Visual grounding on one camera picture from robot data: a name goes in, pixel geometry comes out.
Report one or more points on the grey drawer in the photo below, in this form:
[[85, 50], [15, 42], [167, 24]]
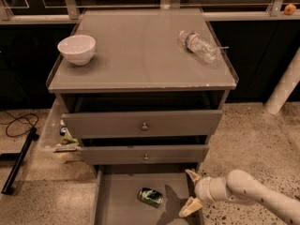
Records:
[[144, 154], [95, 125], [117, 203]]

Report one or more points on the white cylindrical post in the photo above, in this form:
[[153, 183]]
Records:
[[285, 86]]

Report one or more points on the grey drawer cabinet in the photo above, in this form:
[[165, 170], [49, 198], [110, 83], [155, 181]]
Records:
[[140, 65]]

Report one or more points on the grey bottom drawer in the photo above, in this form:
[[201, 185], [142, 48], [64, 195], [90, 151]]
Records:
[[117, 203]]

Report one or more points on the metal railing frame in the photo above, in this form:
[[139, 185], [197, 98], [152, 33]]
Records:
[[71, 11]]

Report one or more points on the black metal stand leg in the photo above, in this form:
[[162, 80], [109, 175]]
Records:
[[32, 136]]

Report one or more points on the grey middle drawer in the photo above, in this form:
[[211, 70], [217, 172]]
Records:
[[144, 154]]

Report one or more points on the green soda can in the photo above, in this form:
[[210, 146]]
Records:
[[150, 197]]

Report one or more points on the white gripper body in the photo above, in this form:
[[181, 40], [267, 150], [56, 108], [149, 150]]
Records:
[[202, 188]]

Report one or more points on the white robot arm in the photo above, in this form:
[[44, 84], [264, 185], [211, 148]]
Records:
[[240, 187]]

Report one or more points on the white ceramic bowl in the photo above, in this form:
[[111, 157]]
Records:
[[77, 49]]

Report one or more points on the clear plastic water bottle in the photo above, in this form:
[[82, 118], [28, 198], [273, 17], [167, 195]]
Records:
[[194, 43]]

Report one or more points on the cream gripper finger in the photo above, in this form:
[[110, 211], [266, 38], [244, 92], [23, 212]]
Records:
[[195, 178], [192, 205]]

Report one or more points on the grey top drawer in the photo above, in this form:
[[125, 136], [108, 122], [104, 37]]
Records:
[[95, 125]]

